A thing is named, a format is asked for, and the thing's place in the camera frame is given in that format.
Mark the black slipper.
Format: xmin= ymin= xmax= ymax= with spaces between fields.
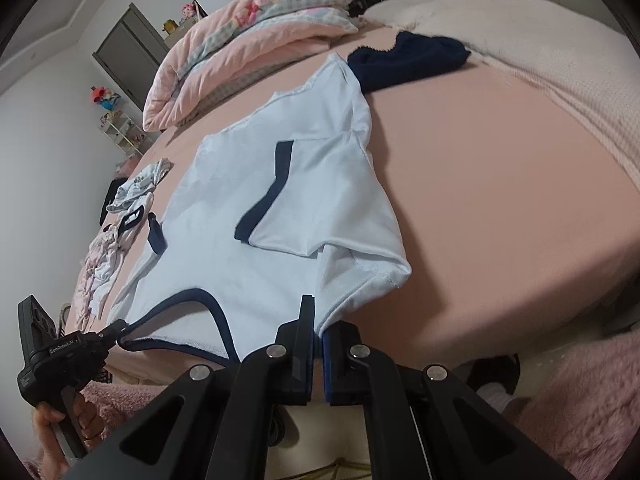
xmin=467 ymin=355 xmax=522 ymax=397

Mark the white shelf rack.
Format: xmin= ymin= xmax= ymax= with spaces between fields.
xmin=97 ymin=110 xmax=146 ymax=157

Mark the small cream checked pillow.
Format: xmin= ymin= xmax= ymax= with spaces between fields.
xmin=362 ymin=0 xmax=481 ymax=28

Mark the crumpled pale pink garment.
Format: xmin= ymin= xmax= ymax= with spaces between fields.
xmin=72 ymin=225 xmax=133 ymax=331

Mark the large cream checked pillow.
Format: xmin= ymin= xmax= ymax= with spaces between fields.
xmin=400 ymin=0 xmax=640 ymax=186

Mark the grey door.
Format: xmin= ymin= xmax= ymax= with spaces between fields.
xmin=92 ymin=2 xmax=171 ymax=111

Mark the folded navy garment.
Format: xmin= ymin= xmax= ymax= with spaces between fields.
xmin=347 ymin=31 xmax=472 ymax=95

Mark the folded pink checked quilt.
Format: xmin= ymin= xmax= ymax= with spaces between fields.
xmin=142 ymin=0 xmax=366 ymax=133

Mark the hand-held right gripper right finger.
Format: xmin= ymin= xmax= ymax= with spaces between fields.
xmin=320 ymin=321 xmax=578 ymax=480

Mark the red and blue wall toy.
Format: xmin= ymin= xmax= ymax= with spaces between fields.
xmin=90 ymin=85 xmax=121 ymax=111

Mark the person's left leg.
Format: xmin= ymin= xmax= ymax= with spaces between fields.
xmin=75 ymin=379 xmax=168 ymax=412

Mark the person's right leg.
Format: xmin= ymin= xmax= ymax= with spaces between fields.
xmin=517 ymin=332 xmax=640 ymax=480

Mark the pink sheet bed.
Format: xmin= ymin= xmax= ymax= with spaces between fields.
xmin=70 ymin=25 xmax=640 ymax=391

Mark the person's leg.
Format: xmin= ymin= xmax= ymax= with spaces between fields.
xmin=75 ymin=379 xmax=168 ymax=412
xmin=517 ymin=332 xmax=640 ymax=480

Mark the small white navy-trimmed garment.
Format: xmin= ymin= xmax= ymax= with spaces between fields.
xmin=107 ymin=205 xmax=153 ymax=241

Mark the black bag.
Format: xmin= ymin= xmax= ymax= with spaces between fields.
xmin=97 ymin=180 xmax=119 ymax=226

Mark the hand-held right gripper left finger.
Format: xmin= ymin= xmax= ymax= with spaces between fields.
xmin=82 ymin=294 xmax=321 ymax=480

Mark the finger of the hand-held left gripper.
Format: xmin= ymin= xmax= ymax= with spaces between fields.
xmin=95 ymin=319 xmax=130 ymax=356

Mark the gold wire stool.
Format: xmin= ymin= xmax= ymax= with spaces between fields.
xmin=320 ymin=457 xmax=381 ymax=480

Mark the light blue navy-trimmed T-shirt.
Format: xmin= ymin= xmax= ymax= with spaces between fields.
xmin=112 ymin=52 xmax=413 ymax=363

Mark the person's left hand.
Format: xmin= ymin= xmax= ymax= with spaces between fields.
xmin=32 ymin=391 xmax=104 ymax=471

